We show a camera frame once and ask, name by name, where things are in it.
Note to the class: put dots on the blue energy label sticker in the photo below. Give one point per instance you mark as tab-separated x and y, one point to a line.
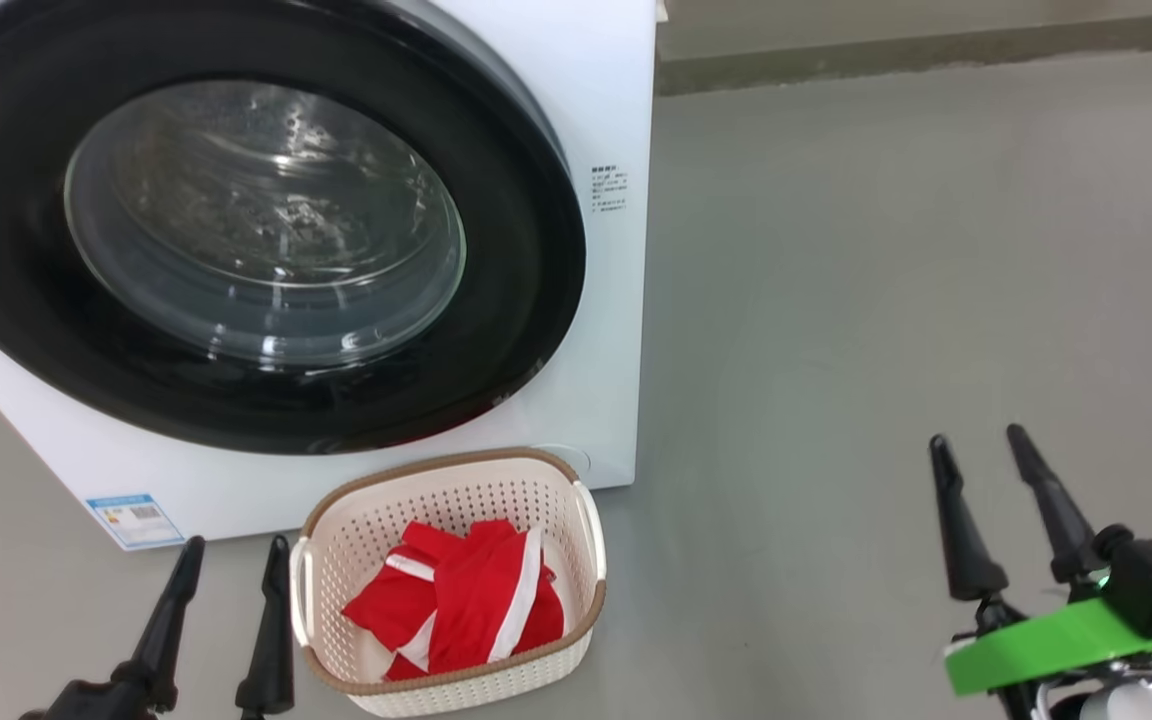
136	520

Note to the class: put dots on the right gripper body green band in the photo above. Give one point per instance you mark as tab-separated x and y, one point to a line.
1046	645

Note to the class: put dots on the red and white garment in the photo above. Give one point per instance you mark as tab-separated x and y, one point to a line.
476	600

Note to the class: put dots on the white front-load washing machine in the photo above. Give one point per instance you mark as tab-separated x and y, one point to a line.
616	380

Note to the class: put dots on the grey skirting board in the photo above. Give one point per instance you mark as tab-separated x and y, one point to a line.
936	55

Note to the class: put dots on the round white drain filter cover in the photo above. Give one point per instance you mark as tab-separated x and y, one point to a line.
576	458

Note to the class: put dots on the stainless steel washing machine drum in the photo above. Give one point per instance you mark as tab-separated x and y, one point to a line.
266	220

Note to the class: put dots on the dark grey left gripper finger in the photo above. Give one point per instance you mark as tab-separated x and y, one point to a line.
271	650
168	630

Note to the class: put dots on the cream perforated basket brown rim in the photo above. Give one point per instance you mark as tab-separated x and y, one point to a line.
366	540

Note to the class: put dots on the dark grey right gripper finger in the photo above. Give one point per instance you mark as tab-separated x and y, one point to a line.
966	550
1061	520

